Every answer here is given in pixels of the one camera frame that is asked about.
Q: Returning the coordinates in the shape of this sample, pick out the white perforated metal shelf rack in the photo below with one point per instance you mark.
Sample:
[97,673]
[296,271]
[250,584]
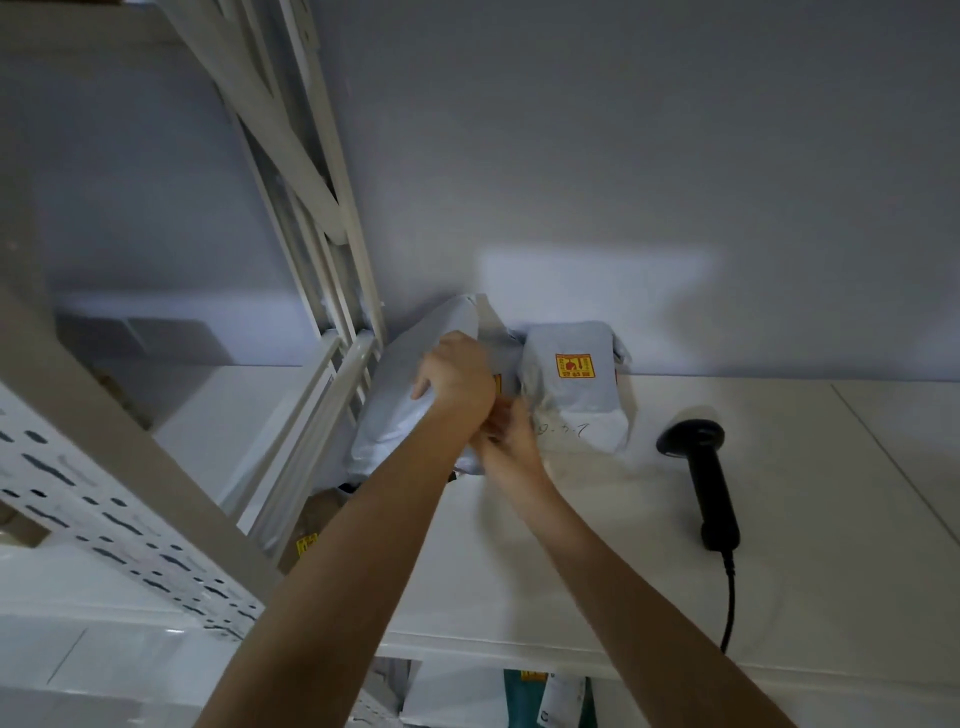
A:
[97,465]

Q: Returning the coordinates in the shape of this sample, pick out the teal package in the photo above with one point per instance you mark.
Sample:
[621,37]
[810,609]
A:
[525,701]

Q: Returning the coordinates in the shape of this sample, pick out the black handheld barcode scanner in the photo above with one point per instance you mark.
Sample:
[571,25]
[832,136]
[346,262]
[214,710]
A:
[709,480]

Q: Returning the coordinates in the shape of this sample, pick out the white metal ladder frame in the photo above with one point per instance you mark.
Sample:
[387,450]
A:
[315,187]

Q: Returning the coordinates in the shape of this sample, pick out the grey parcel with yellow label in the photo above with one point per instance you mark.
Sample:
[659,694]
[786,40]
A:
[577,405]

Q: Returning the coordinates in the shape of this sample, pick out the person's left fingers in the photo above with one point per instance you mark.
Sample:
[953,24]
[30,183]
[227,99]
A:
[418,384]

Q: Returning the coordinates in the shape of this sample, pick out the person's right forearm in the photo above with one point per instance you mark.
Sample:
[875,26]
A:
[622,592]

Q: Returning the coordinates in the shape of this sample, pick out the person's left hand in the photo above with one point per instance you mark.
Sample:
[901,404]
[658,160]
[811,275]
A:
[457,379]

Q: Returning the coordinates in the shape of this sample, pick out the brown cardboard box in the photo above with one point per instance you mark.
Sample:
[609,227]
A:
[319,525]

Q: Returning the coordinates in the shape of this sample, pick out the person's right fingers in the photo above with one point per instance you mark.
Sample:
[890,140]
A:
[504,424]

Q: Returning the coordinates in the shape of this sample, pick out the person's right hand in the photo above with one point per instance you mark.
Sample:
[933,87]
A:
[517,454]

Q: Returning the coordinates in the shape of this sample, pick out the person's left forearm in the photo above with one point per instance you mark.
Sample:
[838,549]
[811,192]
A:
[352,570]

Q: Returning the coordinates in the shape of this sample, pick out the large grey mailer bag parcel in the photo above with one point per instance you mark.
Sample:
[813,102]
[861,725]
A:
[390,427]

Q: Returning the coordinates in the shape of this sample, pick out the white package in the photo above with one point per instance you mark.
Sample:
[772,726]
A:
[457,697]

